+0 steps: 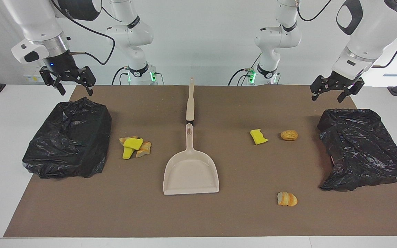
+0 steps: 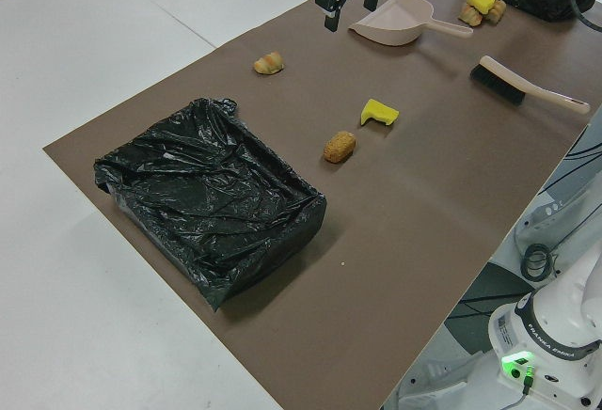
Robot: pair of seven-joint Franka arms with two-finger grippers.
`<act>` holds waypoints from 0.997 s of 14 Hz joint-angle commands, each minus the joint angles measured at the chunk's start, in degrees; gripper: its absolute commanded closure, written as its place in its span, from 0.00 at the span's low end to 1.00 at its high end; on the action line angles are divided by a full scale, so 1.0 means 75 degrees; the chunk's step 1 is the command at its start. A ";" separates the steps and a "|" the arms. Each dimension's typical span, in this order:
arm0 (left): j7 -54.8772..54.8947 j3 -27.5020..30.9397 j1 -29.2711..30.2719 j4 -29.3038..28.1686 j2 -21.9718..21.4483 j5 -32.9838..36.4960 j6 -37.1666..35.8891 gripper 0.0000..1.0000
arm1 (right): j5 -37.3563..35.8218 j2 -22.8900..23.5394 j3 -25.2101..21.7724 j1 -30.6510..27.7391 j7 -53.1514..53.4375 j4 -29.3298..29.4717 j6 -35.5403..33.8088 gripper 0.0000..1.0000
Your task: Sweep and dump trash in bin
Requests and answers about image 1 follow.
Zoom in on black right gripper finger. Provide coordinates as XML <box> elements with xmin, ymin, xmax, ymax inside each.
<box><xmin>39</xmin><ymin>66</ymin><xmax>67</xmax><ymax>96</ymax></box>
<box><xmin>72</xmin><ymin>66</ymin><xmax>97</xmax><ymax>96</ymax></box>

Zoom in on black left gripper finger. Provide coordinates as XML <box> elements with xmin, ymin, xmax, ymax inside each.
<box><xmin>337</xmin><ymin>79</ymin><xmax>365</xmax><ymax>103</ymax></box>
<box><xmin>310</xmin><ymin>75</ymin><xmax>330</xmax><ymax>102</ymax></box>

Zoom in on yellow sponge piece green side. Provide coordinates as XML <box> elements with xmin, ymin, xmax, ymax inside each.
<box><xmin>123</xmin><ymin>137</ymin><xmax>144</xmax><ymax>151</ymax></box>

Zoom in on notched yellow sponge piece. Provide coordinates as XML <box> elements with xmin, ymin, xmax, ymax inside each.
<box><xmin>250</xmin><ymin>129</ymin><xmax>269</xmax><ymax>145</ymax></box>

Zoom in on pale striped bread piece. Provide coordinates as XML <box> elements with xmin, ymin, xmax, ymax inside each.
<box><xmin>136</xmin><ymin>141</ymin><xmax>152</xmax><ymax>158</ymax></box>

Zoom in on beige hand brush black bristles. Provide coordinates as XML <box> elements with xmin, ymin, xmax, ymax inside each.
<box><xmin>186</xmin><ymin>77</ymin><xmax>195</xmax><ymax>122</ymax></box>

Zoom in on striped orange croissant piece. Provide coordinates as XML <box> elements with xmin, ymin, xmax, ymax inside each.
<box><xmin>277</xmin><ymin>192</ymin><xmax>298</xmax><ymax>207</ymax></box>

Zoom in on beige plastic dustpan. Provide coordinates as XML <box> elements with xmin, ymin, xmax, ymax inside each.
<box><xmin>163</xmin><ymin>123</ymin><xmax>220</xmax><ymax>195</ymax></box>

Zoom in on white cardboard box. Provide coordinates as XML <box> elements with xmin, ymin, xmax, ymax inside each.
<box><xmin>23</xmin><ymin>67</ymin><xmax>46</xmax><ymax>83</ymax></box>

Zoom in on right black garbage bag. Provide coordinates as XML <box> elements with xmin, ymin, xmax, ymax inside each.
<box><xmin>317</xmin><ymin>108</ymin><xmax>397</xmax><ymax>192</ymax></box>

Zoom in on black garbage bag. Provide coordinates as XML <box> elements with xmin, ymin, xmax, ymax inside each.
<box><xmin>22</xmin><ymin>97</ymin><xmax>112</xmax><ymax>179</ymax></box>
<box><xmin>317</xmin><ymin>108</ymin><xmax>397</xmax><ymax>192</ymax></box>

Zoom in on left black garbage bag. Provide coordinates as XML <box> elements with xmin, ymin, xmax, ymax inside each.
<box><xmin>22</xmin><ymin>97</ymin><xmax>112</xmax><ymax>179</ymax></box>

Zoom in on brown table mat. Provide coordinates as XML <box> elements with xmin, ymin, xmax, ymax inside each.
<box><xmin>3</xmin><ymin>85</ymin><xmax>397</xmax><ymax>238</ymax></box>

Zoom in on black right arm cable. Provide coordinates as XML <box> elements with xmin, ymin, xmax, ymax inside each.
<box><xmin>50</xmin><ymin>0</ymin><xmax>116</xmax><ymax>66</ymax></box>

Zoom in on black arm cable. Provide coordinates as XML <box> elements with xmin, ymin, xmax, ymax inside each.
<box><xmin>50</xmin><ymin>0</ymin><xmax>116</xmax><ymax>66</ymax></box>
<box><xmin>296</xmin><ymin>0</ymin><xmax>397</xmax><ymax>69</ymax></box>

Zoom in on black right base cable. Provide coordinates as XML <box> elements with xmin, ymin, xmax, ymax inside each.
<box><xmin>112</xmin><ymin>67</ymin><xmax>130</xmax><ymax>85</ymax></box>

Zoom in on black base cable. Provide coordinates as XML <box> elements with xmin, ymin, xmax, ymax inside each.
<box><xmin>112</xmin><ymin>67</ymin><xmax>130</xmax><ymax>85</ymax></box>
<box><xmin>228</xmin><ymin>53</ymin><xmax>263</xmax><ymax>86</ymax></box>

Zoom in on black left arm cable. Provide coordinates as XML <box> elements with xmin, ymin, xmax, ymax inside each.
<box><xmin>296</xmin><ymin>0</ymin><xmax>397</xmax><ymax>69</ymax></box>

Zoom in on black left base cable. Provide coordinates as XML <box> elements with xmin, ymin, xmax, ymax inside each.
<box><xmin>228</xmin><ymin>53</ymin><xmax>263</xmax><ymax>86</ymax></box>

